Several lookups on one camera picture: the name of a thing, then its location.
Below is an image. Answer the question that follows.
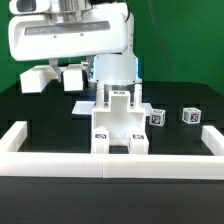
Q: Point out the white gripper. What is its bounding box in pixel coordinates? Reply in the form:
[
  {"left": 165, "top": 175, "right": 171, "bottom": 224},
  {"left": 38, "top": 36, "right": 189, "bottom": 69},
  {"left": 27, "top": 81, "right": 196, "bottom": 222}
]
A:
[{"left": 8, "top": 0, "right": 131, "bottom": 82}]

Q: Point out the white chair back piece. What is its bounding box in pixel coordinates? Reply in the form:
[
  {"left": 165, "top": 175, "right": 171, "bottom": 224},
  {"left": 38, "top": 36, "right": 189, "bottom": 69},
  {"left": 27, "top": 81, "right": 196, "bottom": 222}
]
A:
[{"left": 20, "top": 64, "right": 84, "bottom": 93}]

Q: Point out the white chair seat piece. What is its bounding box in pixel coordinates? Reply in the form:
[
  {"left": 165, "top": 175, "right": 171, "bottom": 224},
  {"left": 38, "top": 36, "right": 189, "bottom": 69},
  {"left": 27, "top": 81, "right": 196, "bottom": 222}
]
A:
[{"left": 91, "top": 83, "right": 146, "bottom": 147}]

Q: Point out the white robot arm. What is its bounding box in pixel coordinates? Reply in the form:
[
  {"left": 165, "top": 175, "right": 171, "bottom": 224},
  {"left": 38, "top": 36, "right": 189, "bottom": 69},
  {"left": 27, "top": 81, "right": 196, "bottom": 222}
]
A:
[{"left": 8, "top": 0, "right": 141, "bottom": 93}]

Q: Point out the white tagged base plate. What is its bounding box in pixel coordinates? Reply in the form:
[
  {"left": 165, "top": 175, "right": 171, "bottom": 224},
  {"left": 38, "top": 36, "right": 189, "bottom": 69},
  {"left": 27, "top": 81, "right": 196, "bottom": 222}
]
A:
[{"left": 72, "top": 101, "right": 153, "bottom": 116}]

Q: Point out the white U-shaped fence frame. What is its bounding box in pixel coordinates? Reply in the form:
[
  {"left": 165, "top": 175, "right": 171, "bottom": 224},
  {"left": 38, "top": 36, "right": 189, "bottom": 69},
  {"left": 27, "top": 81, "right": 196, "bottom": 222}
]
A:
[{"left": 0, "top": 121, "right": 224, "bottom": 180}]

